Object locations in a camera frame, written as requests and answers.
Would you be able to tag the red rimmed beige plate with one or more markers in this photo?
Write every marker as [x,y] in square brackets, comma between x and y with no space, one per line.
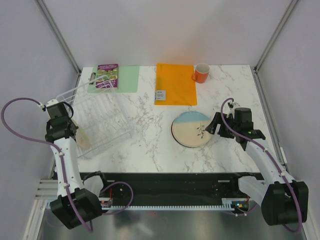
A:
[183,135]

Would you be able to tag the blue and cream plate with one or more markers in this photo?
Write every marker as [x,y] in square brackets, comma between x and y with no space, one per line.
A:
[197,122]

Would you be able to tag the green and cream plate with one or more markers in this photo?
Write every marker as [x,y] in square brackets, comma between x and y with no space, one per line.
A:
[82,140]

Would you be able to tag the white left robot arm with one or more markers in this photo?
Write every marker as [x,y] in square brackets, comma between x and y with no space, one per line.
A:
[75,205]

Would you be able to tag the purple storey treehouse book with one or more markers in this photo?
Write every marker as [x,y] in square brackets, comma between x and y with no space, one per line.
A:
[107,76]

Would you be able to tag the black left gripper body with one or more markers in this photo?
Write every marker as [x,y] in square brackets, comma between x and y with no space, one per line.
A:
[69,120]

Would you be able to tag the white wire dish rack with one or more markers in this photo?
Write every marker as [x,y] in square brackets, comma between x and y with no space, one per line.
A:
[101,115]

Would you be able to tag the orange clip file folder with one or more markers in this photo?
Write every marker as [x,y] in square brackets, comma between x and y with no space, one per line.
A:
[174,85]

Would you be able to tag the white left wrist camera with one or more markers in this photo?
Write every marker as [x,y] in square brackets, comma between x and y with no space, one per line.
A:
[49,104]

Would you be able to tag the orange mug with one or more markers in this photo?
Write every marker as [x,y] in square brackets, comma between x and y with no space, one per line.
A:
[201,73]

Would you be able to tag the green clipboard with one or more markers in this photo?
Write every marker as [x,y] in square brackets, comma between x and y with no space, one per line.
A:
[128,78]

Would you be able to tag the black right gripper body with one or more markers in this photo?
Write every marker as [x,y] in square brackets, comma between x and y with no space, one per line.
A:
[224,131]

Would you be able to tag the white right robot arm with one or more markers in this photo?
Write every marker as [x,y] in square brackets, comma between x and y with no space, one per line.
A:
[282,199]

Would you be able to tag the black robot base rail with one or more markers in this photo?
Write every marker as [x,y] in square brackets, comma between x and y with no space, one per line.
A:
[174,189]

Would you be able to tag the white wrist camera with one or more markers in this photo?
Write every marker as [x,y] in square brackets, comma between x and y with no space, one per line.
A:
[233,104]
[49,104]

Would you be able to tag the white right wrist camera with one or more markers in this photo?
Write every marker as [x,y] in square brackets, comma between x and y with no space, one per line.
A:
[233,104]

